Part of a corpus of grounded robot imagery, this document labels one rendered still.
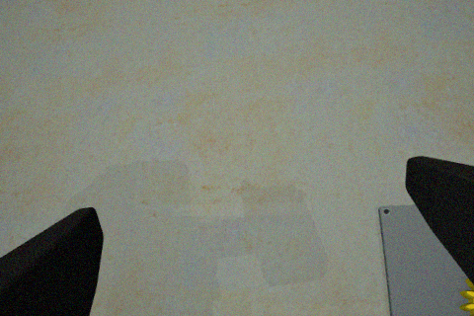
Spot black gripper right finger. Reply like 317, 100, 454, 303
406, 157, 474, 284

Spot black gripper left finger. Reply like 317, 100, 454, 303
0, 206, 104, 316

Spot grey flat board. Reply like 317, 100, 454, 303
378, 204, 471, 316

